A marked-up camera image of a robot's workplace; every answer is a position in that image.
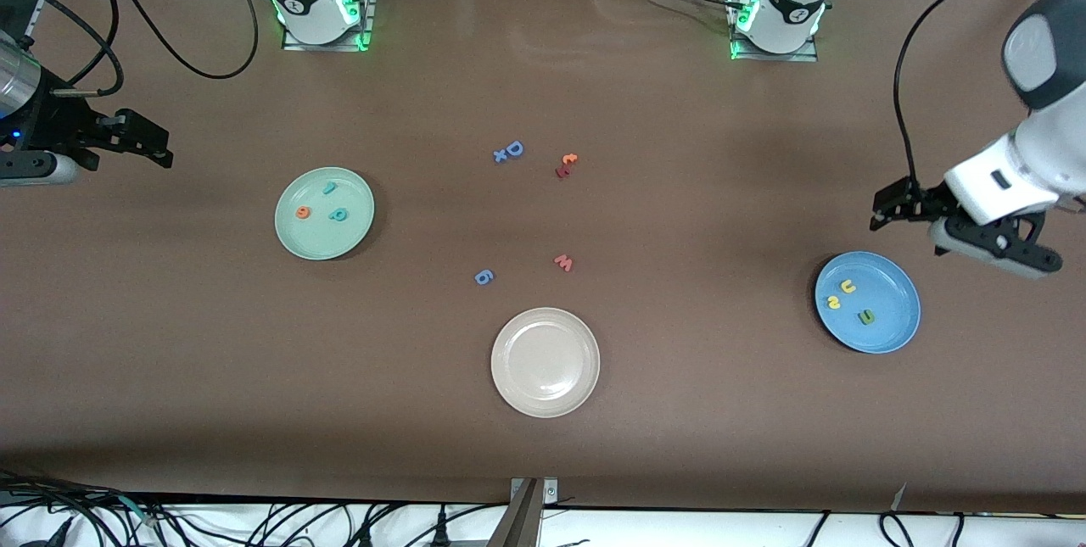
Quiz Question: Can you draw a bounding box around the aluminium table bracket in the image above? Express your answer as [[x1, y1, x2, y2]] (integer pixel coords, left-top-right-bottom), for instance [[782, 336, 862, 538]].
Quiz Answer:
[[485, 477, 561, 547]]

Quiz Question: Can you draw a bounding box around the teal cable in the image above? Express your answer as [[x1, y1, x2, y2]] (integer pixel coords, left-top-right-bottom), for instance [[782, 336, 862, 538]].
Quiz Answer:
[[117, 494, 160, 528]]

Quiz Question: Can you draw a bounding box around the looped black cable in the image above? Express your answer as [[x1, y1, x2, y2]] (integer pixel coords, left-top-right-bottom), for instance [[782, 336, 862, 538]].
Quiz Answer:
[[876, 511, 915, 547]]

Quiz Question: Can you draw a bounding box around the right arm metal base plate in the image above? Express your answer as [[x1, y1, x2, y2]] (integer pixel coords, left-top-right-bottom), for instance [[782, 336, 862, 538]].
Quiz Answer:
[[283, 0, 376, 52]]

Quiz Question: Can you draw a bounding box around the beige plate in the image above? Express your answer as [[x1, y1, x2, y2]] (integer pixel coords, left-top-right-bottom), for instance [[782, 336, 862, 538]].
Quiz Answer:
[[490, 307, 601, 419]]

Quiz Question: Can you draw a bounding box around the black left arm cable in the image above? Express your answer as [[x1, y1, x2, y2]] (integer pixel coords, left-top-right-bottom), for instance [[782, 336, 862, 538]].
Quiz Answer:
[[893, 0, 1086, 192]]

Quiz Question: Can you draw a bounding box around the blue plate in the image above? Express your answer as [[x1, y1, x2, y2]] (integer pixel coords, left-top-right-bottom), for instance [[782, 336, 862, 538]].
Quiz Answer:
[[814, 251, 921, 354]]

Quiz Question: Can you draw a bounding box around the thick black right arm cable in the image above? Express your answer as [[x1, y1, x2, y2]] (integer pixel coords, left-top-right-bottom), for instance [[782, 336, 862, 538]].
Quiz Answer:
[[87, 0, 260, 80]]

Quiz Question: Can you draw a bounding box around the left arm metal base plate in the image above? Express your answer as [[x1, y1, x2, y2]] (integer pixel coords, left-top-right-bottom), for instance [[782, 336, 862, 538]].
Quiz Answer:
[[728, 0, 820, 63]]

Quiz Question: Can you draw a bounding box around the light green plate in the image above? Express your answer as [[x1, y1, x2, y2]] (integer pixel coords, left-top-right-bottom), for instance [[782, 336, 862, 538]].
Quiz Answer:
[[274, 167, 375, 261]]

